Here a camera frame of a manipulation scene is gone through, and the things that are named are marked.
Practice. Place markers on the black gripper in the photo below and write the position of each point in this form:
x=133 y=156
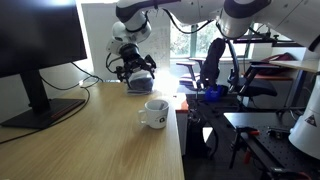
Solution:
x=131 y=56

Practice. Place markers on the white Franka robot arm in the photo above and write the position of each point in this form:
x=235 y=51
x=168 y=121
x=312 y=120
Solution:
x=200 y=10

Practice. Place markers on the white whiteboard with writing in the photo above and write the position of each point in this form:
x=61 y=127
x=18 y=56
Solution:
x=100 y=40

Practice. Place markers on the white mug with logo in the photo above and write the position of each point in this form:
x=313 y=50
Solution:
x=156 y=115

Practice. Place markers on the office chair with grey armrests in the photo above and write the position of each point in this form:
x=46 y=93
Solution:
x=190 y=66

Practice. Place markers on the blue plastic object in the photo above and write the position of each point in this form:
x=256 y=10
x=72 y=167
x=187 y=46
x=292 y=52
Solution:
x=213 y=95

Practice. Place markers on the black metal stand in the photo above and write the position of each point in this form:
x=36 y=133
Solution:
x=200 y=120

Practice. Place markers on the black computer monitor with stand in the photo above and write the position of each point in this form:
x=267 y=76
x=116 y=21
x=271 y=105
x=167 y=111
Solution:
x=33 y=33

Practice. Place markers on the black office chair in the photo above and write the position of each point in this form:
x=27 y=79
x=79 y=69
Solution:
x=256 y=88

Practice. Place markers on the dark red bag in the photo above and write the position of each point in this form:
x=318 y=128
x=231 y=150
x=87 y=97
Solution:
x=278 y=59

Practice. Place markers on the black optical breadboard table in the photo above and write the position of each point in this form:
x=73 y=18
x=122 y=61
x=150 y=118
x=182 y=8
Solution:
x=266 y=146

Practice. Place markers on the brown wooden side desk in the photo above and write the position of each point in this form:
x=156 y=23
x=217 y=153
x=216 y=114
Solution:
x=293 y=65

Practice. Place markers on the teal window frame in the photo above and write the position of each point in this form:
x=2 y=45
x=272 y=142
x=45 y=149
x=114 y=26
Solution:
x=194 y=43

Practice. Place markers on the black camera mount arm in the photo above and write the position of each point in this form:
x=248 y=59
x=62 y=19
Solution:
x=266 y=40

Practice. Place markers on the small metal bracket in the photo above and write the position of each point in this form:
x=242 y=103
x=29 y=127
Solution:
x=278 y=132

